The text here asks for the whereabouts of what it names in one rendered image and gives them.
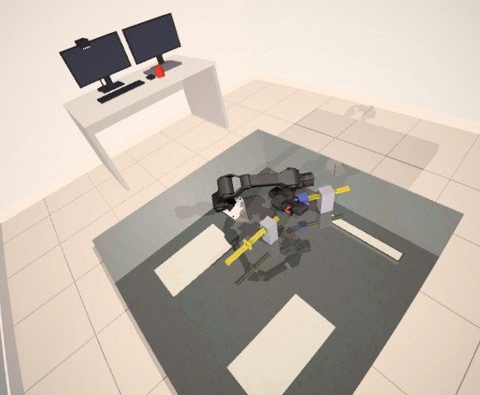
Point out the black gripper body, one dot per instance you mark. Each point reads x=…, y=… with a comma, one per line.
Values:
x=299, y=208

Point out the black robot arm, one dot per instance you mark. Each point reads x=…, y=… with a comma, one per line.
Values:
x=288, y=180

